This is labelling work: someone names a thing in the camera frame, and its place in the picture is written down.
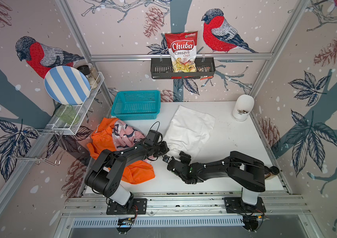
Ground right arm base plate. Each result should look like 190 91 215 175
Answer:
223 197 266 215

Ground clear spice jar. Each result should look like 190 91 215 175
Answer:
87 63 101 89

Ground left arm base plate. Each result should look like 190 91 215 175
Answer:
106 198 147 215

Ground pink patterned garment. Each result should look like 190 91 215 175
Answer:
112 119 145 151

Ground black wall shelf basket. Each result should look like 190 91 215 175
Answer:
151 58 216 79

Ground teal plastic basket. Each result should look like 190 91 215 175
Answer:
111 90 161 121

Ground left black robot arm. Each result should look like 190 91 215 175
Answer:
85 130 169 209

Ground green glass cup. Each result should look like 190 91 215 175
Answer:
54 105 80 126

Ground white wire wall rack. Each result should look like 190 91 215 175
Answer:
9 72 105 166

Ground orange garment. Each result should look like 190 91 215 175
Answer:
87 118 155 184

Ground dark lid spice jar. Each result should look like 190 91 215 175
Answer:
77 64 97 89

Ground blue striped plate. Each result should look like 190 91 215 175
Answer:
44 66 91 106

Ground aluminium mounting rail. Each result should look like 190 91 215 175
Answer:
61 192 311 217

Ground white shorts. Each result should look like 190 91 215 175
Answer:
163 106 216 158

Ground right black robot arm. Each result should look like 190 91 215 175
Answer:
163 151 265 206

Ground red Chuba chips bag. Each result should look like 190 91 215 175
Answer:
165 31 198 73

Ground white ceramic holder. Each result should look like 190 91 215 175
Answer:
231 95 254 122

